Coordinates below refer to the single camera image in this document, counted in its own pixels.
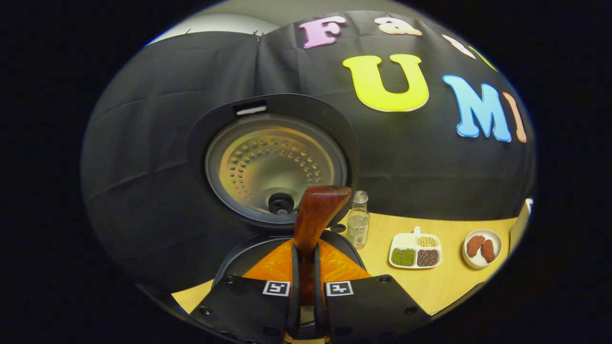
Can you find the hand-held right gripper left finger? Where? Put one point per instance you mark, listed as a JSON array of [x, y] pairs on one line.
[[293, 310]]

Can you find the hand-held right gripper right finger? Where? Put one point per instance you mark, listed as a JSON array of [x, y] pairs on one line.
[[319, 310]]

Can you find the brown wooden spoon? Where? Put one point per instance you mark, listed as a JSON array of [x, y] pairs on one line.
[[318, 210]]

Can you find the grey rice cooker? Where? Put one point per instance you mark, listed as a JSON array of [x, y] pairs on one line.
[[267, 167]]

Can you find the small glass bottle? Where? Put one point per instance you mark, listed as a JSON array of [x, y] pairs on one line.
[[358, 224]]

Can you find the green mung beans pile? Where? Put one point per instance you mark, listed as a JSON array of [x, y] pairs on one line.
[[403, 257]]

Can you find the white divided dish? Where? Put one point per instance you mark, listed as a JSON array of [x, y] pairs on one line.
[[404, 240]]

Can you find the dark red beans pile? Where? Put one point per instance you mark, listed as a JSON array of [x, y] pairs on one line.
[[427, 258]]

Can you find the yellow soybeans pile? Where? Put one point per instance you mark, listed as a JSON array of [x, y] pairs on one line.
[[427, 241]]

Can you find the red meat piece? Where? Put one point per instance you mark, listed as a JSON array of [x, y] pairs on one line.
[[475, 246], [488, 251]]

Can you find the round white plate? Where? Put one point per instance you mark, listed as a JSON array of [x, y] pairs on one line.
[[497, 248]]

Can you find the black backdrop cloth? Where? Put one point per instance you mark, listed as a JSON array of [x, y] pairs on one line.
[[143, 167]]

